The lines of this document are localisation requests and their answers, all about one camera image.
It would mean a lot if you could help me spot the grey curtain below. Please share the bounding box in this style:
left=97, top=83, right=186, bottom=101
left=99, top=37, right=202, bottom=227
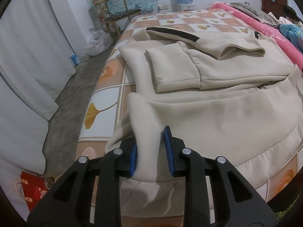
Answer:
left=1, top=0, right=76, bottom=174

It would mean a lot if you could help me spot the person with black hair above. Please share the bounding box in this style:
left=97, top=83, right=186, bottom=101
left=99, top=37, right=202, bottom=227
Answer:
left=283, top=5, right=302, bottom=24

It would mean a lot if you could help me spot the wall power socket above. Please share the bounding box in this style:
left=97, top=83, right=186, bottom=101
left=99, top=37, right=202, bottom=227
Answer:
left=158, top=4, right=169, bottom=10

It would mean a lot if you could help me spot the pink floral blanket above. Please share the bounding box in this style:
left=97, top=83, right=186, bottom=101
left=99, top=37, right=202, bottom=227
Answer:
left=208, top=2, right=303, bottom=71

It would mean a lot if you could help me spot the tiled pattern bed sheet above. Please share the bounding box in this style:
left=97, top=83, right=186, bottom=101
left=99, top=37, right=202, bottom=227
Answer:
left=77, top=9, right=302, bottom=226

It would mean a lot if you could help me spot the blue patterned quilt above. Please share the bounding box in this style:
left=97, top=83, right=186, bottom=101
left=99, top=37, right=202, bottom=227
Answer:
left=279, top=24, right=303, bottom=53

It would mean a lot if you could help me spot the wooden chair dark seat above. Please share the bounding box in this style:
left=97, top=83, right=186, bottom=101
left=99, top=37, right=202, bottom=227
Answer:
left=92, top=0, right=142, bottom=37

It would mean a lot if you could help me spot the red gift bag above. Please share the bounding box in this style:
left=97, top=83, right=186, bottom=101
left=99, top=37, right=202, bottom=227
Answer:
left=20, top=171, right=48, bottom=212

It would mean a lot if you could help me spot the white plastic bag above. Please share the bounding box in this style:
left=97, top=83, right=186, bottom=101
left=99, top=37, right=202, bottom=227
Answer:
left=85, top=30, right=113, bottom=56

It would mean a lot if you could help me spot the grey lace-edged blanket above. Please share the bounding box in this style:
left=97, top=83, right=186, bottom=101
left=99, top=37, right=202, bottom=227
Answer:
left=229, top=2, right=279, bottom=29

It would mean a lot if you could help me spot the small blue packet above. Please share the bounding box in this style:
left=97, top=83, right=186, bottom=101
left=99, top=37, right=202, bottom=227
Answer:
left=70, top=53, right=80, bottom=66

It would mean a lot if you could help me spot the beige zip jacket black trim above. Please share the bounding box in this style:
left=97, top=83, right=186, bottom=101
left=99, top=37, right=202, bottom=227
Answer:
left=105, top=27, right=302, bottom=218

